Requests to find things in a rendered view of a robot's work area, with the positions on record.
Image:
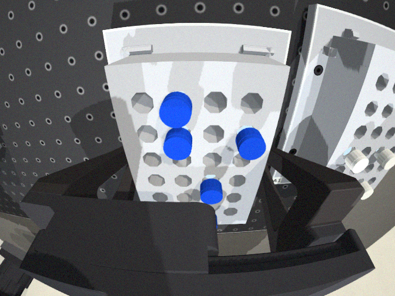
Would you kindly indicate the white square plate with slots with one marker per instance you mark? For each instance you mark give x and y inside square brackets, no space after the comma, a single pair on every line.
[322,24]

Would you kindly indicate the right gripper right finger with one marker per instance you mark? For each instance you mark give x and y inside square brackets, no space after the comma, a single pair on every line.
[324,196]

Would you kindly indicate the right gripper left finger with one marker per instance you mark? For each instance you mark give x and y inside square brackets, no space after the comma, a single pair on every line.
[84,179]

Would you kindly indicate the white block with round holes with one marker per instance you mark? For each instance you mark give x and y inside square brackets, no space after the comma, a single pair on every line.
[228,91]
[355,107]

